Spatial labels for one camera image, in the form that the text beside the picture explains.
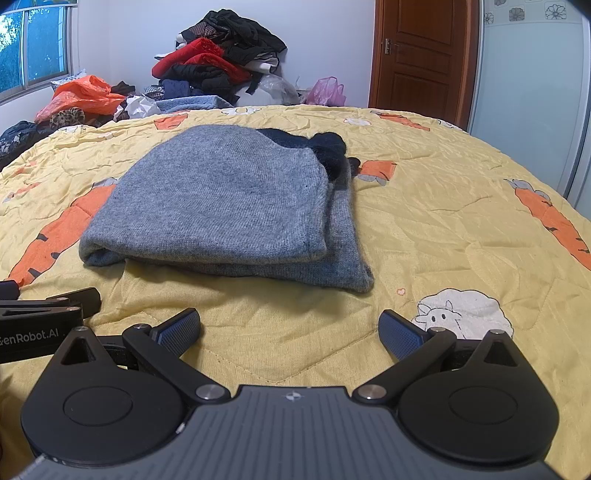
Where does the pile of dark clothes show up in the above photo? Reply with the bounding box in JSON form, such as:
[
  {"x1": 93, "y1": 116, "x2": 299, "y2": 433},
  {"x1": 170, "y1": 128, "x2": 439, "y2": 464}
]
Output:
[{"x1": 174, "y1": 9, "x2": 288, "y2": 93}]

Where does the brown wooden door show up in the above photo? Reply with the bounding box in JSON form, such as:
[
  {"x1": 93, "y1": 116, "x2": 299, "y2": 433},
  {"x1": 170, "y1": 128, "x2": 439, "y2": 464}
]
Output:
[{"x1": 368, "y1": 0, "x2": 481, "y2": 131}]

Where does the pink plastic bag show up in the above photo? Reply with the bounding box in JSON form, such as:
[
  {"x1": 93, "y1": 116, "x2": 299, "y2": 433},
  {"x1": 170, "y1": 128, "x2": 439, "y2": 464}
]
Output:
[{"x1": 305, "y1": 76, "x2": 348, "y2": 107}]

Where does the leopard print cloth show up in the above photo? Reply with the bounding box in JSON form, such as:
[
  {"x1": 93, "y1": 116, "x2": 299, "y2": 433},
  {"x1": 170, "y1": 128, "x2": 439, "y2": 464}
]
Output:
[{"x1": 49, "y1": 107, "x2": 86, "y2": 131}]

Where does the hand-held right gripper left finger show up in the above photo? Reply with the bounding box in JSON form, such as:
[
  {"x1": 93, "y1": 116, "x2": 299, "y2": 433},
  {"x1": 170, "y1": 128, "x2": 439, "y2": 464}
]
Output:
[{"x1": 44, "y1": 308, "x2": 232, "y2": 407}]

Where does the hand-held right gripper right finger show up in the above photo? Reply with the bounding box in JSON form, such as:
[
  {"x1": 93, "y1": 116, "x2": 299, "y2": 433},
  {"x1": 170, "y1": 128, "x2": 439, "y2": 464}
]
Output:
[{"x1": 353, "y1": 310, "x2": 532, "y2": 407}]

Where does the white blue patterned cloth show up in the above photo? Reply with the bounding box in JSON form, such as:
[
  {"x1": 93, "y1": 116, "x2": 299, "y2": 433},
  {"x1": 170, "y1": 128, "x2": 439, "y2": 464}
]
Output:
[{"x1": 51, "y1": 69, "x2": 89, "y2": 94}]

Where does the navy blue garment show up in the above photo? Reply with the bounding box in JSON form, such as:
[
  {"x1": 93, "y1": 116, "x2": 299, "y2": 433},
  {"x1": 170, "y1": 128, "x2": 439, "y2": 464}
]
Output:
[{"x1": 159, "y1": 79, "x2": 205, "y2": 100}]

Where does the orange plastic bag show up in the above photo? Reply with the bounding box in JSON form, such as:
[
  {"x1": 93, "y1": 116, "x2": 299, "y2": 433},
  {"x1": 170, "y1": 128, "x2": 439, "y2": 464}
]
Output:
[{"x1": 36, "y1": 75, "x2": 126, "y2": 124}]

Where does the clear plastic bag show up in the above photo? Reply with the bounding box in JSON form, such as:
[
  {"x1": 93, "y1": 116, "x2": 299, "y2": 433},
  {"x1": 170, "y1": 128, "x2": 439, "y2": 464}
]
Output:
[{"x1": 235, "y1": 74, "x2": 302, "y2": 108}]

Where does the frosted glass sliding door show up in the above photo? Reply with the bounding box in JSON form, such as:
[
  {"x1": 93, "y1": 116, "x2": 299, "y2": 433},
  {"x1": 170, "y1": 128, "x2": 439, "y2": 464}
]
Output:
[{"x1": 466, "y1": 0, "x2": 591, "y2": 214}]

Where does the yellow carrot print quilt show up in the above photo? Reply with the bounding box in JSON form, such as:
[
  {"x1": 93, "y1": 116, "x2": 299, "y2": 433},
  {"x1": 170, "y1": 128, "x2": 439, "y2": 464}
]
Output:
[{"x1": 0, "y1": 104, "x2": 591, "y2": 480}]

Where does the light blue towel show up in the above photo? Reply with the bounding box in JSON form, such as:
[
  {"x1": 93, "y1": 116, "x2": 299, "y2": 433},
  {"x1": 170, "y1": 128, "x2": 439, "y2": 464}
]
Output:
[{"x1": 156, "y1": 95, "x2": 235, "y2": 114}]

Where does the grey sweater with navy sleeves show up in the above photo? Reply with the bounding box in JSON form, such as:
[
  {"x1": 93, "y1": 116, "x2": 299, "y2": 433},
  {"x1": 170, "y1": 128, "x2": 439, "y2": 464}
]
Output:
[{"x1": 78, "y1": 124, "x2": 375, "y2": 294}]

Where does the silver crumpled bag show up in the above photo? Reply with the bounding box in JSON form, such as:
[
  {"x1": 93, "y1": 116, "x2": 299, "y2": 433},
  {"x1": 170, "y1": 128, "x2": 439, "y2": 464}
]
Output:
[{"x1": 115, "y1": 95, "x2": 161, "y2": 121}]

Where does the red garment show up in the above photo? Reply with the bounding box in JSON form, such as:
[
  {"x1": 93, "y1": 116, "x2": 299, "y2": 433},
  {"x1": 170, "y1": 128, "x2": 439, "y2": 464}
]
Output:
[{"x1": 152, "y1": 38, "x2": 250, "y2": 85}]

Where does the window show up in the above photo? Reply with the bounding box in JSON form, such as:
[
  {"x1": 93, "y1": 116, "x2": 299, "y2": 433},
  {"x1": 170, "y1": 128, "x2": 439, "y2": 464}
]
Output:
[{"x1": 0, "y1": 4, "x2": 75, "y2": 105}]

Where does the dark blue floral cloth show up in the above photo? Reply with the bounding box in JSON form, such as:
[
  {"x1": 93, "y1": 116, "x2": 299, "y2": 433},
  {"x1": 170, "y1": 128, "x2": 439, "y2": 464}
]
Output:
[{"x1": 0, "y1": 120, "x2": 57, "y2": 172}]

